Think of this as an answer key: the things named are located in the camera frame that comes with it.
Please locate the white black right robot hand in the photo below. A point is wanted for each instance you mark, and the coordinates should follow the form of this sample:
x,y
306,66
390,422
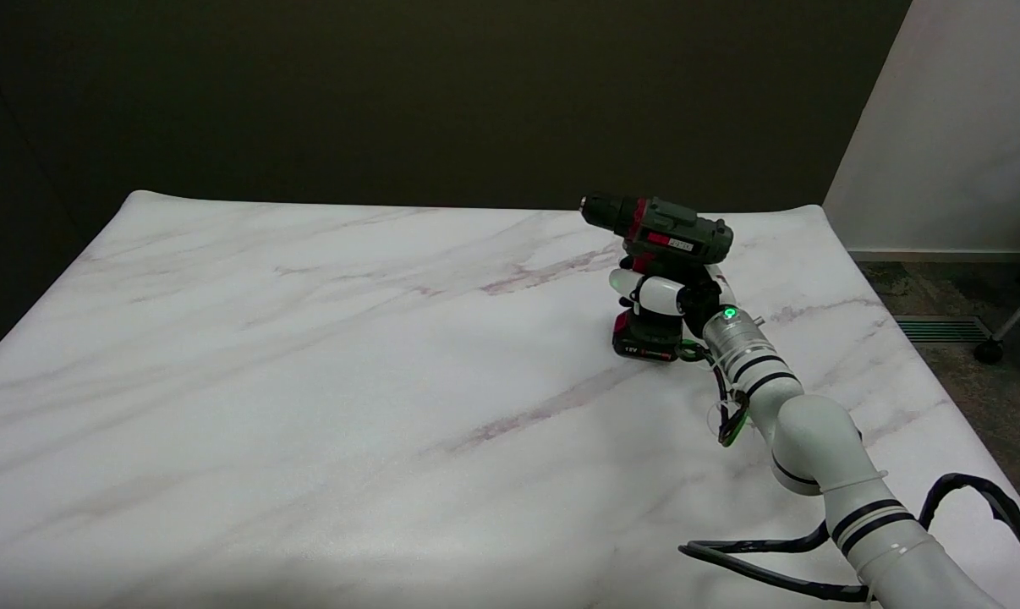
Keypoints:
x,y
666,296

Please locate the dark green power screwdriver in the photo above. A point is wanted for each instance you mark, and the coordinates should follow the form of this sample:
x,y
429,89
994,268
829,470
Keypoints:
x,y
666,233

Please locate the floor vent grille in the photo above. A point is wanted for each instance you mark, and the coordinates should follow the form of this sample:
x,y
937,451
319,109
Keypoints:
x,y
941,327

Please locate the metal chair leg with caster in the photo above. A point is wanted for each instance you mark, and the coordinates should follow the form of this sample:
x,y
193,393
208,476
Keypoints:
x,y
1011,321

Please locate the white wall panel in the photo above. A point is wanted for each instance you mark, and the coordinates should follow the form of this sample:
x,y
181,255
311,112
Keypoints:
x,y
950,127

